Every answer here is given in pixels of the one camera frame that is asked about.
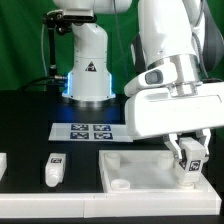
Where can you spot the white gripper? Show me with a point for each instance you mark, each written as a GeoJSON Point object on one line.
{"type": "Point", "coordinates": [154, 112]}

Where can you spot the white square tabletop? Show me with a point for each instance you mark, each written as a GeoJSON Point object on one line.
{"type": "Point", "coordinates": [135, 171]}

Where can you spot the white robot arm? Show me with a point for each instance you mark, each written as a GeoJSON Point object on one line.
{"type": "Point", "coordinates": [169, 31]}

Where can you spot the white sheet with tags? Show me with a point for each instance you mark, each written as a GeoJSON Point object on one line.
{"type": "Point", "coordinates": [89, 132]}

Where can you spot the white L-shaped obstacle fence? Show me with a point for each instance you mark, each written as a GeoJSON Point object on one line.
{"type": "Point", "coordinates": [88, 205]}

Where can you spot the white obstacle piece left edge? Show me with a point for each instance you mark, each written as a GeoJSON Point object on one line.
{"type": "Point", "coordinates": [3, 164]}

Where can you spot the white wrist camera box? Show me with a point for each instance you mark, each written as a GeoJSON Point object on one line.
{"type": "Point", "coordinates": [157, 77]}

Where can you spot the black camera stand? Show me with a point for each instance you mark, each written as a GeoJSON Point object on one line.
{"type": "Point", "coordinates": [60, 22]}

